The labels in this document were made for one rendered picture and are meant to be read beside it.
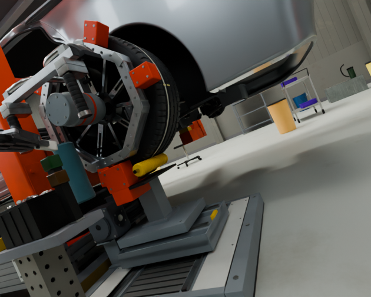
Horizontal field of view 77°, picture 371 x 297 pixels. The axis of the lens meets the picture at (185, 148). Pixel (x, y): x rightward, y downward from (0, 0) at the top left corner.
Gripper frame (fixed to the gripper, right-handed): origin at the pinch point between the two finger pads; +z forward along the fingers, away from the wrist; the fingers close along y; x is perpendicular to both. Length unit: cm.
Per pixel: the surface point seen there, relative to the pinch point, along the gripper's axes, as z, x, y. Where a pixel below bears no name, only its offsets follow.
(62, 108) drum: 11.8, -17.5, 2.4
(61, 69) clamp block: 1.5, -22.4, -10.9
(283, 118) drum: 384, -59, -102
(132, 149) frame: 32.5, 1.9, -9.4
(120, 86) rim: 33.6, -28.6, -11.3
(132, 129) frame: 28.9, -5.1, -14.0
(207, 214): 68, 39, -20
